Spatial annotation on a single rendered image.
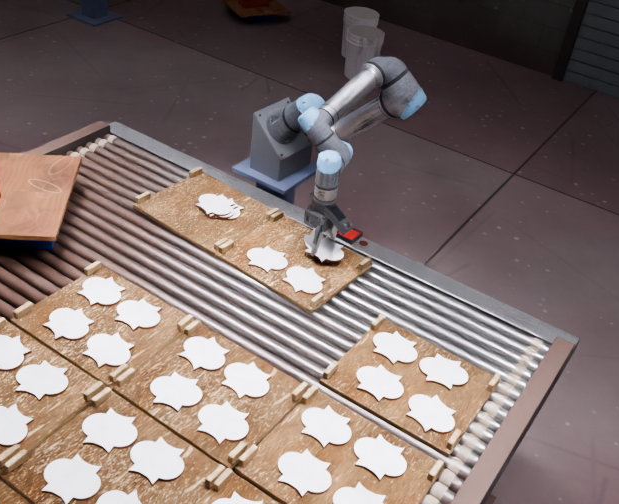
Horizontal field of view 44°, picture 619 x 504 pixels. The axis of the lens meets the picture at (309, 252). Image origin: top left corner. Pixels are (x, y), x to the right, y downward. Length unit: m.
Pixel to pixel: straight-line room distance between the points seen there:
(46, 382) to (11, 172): 0.94
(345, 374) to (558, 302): 2.27
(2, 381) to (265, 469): 0.75
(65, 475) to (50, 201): 1.05
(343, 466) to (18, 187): 1.47
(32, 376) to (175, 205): 0.93
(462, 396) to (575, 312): 2.11
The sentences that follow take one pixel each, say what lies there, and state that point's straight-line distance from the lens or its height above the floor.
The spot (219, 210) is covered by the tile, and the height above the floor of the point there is 0.96.
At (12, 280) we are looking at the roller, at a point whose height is 0.92.
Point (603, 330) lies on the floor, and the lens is 4.23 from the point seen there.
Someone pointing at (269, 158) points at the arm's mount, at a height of 0.96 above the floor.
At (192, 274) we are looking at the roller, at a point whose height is 0.92.
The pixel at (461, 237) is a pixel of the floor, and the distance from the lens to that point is 4.57.
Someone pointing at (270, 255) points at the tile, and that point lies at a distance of 2.58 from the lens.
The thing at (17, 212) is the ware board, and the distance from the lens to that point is 2.64.
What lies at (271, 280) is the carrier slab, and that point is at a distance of 2.48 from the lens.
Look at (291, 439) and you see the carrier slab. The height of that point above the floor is 0.94.
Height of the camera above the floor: 2.49
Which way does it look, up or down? 36 degrees down
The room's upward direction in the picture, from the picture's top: 7 degrees clockwise
